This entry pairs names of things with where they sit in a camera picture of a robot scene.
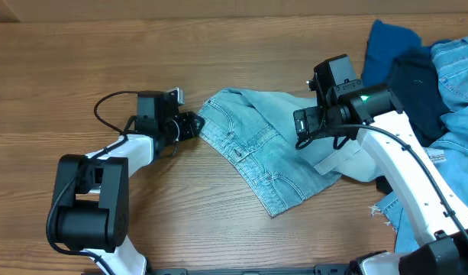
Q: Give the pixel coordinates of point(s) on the dark navy garment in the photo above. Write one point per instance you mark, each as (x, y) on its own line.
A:
(413, 79)

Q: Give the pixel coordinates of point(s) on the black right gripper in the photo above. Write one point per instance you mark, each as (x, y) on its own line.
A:
(310, 123)

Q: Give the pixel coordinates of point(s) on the blue shirt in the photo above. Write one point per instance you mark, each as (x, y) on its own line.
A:
(387, 41)

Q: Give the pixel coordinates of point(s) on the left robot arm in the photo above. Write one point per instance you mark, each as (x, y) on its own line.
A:
(89, 213)

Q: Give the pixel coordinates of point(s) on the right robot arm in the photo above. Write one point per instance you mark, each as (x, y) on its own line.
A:
(346, 110)

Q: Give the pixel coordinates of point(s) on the light blue denim shorts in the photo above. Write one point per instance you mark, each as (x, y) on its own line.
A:
(255, 132)

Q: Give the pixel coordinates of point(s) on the blue denim jeans pile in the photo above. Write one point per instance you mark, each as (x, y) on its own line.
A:
(451, 63)

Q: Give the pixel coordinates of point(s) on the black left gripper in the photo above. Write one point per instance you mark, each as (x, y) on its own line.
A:
(188, 127)

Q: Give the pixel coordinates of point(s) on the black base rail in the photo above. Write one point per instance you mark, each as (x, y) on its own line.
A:
(252, 271)

